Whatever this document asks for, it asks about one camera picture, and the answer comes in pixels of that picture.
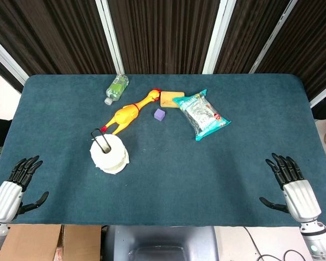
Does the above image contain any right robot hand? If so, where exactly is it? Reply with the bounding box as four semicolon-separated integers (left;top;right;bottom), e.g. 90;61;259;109
259;152;323;224

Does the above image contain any white partition frame post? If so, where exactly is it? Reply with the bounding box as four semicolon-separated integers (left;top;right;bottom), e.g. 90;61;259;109
95;0;126;75
202;0;230;74
0;32;29;85
248;0;300;74
309;86;326;109

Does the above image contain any black cable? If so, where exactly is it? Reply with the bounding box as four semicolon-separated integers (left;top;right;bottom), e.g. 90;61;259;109
242;226;313;261

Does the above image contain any clear plastic water bottle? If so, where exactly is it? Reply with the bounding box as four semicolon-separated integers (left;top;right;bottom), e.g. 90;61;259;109
104;73;129;105

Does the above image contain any yellow rubber chicken toy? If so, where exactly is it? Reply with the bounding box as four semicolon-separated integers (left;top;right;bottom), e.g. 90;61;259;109
101;88;162;136

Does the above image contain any teal snack bag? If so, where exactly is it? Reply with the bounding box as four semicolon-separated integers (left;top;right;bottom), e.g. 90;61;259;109
172;89;232;142

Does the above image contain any cardboard box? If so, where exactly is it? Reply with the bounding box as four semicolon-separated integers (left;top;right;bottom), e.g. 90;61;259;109
0;224;102;261

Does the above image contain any black wire roll holder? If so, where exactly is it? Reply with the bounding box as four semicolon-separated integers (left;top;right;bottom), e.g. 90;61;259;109
90;128;112;152

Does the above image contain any wooden block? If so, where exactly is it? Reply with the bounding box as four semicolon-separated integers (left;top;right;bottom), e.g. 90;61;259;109
159;91;185;109

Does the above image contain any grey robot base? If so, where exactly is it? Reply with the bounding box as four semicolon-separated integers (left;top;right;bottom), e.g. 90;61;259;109
106;225;220;261

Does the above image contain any white paper roll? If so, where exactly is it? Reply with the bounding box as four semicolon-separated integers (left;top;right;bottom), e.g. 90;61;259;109
90;133;130;175

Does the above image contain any blue table cloth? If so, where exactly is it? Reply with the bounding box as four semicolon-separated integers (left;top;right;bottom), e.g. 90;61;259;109
0;73;326;227

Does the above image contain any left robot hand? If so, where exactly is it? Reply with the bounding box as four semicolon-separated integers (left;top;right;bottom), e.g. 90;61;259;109
0;155;49;223

